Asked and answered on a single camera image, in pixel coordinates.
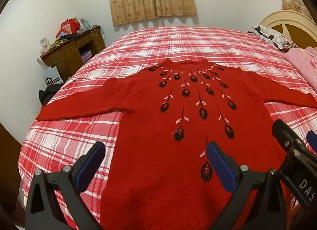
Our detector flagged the black bag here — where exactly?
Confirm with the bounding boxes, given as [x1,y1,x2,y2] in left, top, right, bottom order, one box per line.
[39,83,65,108]

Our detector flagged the white printed paper bag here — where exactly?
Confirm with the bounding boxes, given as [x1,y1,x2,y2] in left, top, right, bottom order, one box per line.
[37,57,62,87]

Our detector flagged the patterned white pillow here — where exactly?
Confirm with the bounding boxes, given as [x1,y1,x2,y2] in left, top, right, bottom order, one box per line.
[247,25,298,53]

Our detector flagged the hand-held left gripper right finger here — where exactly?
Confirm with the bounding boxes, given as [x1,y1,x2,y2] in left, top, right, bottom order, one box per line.
[206,141,298,230]

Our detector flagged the cream wooden headboard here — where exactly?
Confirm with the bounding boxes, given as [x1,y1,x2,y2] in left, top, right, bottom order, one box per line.
[258,10,317,50]

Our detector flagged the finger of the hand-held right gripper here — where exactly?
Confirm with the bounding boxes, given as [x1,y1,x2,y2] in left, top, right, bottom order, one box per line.
[272,119,310,162]
[306,131,317,155]

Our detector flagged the white card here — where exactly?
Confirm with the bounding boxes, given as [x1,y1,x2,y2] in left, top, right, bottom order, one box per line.
[39,37,50,53]

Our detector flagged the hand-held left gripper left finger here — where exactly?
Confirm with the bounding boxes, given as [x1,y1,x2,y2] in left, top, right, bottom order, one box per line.
[25,141,106,230]

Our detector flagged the green items on desk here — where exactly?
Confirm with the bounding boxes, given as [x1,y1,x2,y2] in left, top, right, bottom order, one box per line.
[49,39,65,50]

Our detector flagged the red knitted sweater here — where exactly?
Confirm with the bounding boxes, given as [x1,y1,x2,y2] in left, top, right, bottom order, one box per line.
[37,58,317,230]

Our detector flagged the pink fluffy blanket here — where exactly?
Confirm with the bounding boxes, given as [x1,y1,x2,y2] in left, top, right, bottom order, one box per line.
[283,47,317,92]

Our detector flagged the red bag on desk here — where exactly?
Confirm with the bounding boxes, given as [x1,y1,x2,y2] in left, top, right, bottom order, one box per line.
[60,18,81,35]

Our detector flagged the brown wooden desk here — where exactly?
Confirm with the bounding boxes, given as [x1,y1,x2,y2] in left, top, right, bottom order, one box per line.
[40,25,106,82]

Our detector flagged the red plaid bed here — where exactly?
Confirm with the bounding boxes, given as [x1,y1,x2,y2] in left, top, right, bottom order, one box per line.
[16,25,317,230]

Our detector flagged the dark brown wooden furniture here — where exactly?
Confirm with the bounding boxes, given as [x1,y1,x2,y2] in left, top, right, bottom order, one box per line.
[0,123,23,212]

